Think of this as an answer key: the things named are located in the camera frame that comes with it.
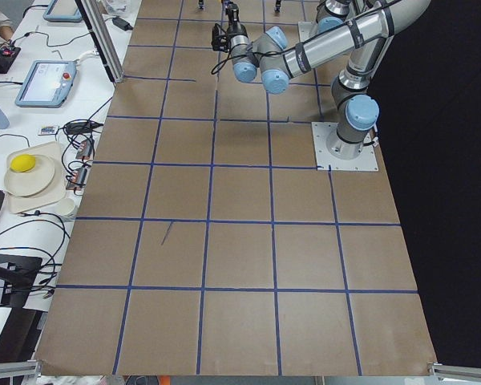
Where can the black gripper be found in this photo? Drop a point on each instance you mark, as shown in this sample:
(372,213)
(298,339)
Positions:
(232,21)

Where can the black monitor stand base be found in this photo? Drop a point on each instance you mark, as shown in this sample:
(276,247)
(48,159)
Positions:
(17,275)

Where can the black power adapter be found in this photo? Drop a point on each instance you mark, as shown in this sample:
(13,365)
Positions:
(121,23)

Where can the far blue teach pendant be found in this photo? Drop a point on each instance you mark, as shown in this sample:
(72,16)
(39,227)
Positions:
(62,11)

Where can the blue teach pendant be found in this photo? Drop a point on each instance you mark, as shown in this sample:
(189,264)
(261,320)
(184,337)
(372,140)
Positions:
(47,84)
(62,11)

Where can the near blue teach pendant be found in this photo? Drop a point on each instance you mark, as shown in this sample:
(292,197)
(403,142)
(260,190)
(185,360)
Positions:
(47,84)

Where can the white paper cup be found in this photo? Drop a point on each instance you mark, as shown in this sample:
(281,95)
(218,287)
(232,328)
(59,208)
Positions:
(66,209)

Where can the yellow lemon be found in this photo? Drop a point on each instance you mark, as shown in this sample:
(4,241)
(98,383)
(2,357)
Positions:
(23,163)

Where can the beige round plate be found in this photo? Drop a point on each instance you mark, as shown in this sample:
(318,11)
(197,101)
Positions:
(23,184)

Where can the beige tray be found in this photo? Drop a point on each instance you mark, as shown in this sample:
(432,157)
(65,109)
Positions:
(53,193)

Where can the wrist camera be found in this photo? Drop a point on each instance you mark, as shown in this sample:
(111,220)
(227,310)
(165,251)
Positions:
(219,40)

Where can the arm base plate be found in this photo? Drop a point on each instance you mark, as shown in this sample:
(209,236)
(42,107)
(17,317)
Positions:
(306,30)
(333,154)

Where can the aluminium frame post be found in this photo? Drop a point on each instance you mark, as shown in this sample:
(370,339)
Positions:
(96,26)

